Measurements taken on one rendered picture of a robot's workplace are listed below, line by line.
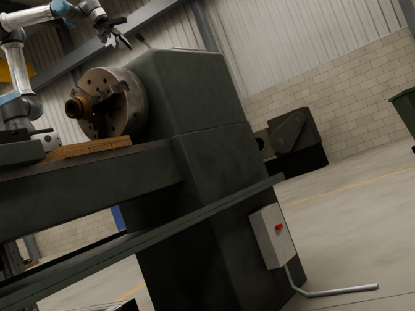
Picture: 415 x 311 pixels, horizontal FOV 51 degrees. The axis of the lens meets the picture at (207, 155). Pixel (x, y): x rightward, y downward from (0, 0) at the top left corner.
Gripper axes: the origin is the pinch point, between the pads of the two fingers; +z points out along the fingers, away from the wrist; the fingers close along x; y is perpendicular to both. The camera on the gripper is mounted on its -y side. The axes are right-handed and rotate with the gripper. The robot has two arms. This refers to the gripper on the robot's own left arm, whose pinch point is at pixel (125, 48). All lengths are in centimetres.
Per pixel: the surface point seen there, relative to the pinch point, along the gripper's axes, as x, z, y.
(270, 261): 13, 125, -8
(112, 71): 44, 24, -11
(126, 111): 47, 41, -8
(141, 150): 52, 58, -7
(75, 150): 81, 51, -4
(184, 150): 35, 65, -14
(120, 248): 92, 85, -7
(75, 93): 49, 22, 6
